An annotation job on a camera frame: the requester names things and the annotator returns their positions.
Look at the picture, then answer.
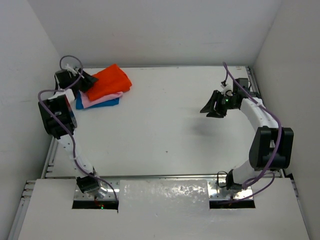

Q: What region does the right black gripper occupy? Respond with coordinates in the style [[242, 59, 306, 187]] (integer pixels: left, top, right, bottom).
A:
[[201, 90, 238, 118]]

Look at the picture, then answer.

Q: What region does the orange t shirt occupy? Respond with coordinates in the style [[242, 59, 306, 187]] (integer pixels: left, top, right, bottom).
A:
[[86, 64, 132, 101]]

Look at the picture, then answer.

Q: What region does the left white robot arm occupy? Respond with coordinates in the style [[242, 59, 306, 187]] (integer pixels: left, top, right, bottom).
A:
[[38, 68, 102, 195]]

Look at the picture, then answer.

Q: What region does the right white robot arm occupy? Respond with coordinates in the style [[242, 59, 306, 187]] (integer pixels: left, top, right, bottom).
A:
[[201, 78, 294, 191]]

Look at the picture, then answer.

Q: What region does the folded pink t shirt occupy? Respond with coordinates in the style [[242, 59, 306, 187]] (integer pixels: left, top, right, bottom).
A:
[[79, 91, 123, 109]]

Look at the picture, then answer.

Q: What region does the folded blue t shirt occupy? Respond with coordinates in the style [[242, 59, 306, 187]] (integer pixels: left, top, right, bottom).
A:
[[75, 91, 123, 110]]

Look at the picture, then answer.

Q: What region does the white front cover board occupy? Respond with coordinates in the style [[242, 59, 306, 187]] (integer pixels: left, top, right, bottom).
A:
[[19, 178, 309, 240]]

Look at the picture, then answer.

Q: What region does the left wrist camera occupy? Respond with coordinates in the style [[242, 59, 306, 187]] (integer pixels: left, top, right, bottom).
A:
[[64, 63, 78, 75]]

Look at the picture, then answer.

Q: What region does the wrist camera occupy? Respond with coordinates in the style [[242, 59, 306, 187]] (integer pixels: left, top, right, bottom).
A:
[[64, 63, 78, 75], [221, 83, 233, 96]]

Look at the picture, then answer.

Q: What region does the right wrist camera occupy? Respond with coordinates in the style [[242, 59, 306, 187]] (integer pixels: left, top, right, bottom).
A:
[[221, 83, 233, 96]]

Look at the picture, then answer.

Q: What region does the right aluminium frame rail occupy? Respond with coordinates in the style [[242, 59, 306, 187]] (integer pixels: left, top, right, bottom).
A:
[[236, 67, 299, 180]]

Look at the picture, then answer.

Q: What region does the aluminium frame rail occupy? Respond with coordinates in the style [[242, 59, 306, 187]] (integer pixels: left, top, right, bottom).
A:
[[236, 67, 299, 180], [41, 137, 59, 179], [102, 173, 226, 180]]

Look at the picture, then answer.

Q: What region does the black looped wire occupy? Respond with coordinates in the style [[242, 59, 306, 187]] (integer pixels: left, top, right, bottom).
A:
[[216, 170, 229, 190]]

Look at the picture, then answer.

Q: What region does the front aluminium frame rail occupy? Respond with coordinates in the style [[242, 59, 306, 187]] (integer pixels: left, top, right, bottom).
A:
[[102, 173, 226, 180]]

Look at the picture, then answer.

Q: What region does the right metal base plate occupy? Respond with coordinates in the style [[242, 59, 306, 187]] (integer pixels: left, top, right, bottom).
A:
[[207, 178, 253, 201]]

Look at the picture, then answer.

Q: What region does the metal base plate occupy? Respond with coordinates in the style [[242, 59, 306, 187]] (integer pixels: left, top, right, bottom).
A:
[[73, 180, 120, 201], [207, 178, 253, 201]]

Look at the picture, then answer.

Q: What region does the left aluminium frame rail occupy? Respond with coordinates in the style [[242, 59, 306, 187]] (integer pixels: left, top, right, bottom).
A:
[[41, 137, 59, 179]]

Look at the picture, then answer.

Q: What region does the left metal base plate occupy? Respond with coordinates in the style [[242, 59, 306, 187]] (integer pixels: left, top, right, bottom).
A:
[[73, 180, 120, 201]]

